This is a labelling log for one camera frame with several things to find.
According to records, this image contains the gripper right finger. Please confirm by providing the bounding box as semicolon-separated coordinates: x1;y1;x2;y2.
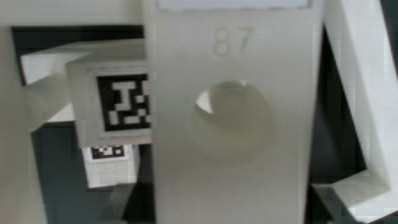
308;184;363;224

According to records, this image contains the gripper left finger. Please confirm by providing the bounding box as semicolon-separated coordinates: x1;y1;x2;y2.
100;184;155;224

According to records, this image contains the white chair leg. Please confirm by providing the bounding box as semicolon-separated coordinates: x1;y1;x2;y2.
82;145;141;188
68;60;152;147

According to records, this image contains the white chair seat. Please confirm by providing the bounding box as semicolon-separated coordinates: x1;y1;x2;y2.
22;39;146;126

